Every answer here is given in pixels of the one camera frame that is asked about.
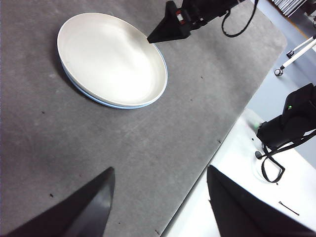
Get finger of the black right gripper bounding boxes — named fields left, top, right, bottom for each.
left=147, top=6, right=184, bottom=44

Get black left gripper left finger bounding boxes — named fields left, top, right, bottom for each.
left=4, top=166, right=116, bottom=237

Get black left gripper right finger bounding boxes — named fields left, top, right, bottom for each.
left=206, top=165, right=316, bottom=237

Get white round plate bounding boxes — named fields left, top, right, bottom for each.
left=57, top=12, right=168, bottom=107

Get blue round plate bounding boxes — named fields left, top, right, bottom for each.
left=61, top=49, right=169, bottom=110

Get grey ribbed panel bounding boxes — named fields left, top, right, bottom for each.
left=271, top=0, right=316, bottom=18

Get dark grey table mat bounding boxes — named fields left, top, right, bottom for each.
left=0, top=0, right=288, bottom=237

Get white tripod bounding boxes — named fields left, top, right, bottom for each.
left=274, top=36, right=316, bottom=76

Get thin black cable tie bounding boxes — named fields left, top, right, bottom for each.
left=278, top=201, right=300, bottom=216

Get black camera cable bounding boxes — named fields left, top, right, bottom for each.
left=221, top=0, right=259, bottom=38

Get black flat base cable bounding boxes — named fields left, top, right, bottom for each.
left=261, top=130, right=316, bottom=183

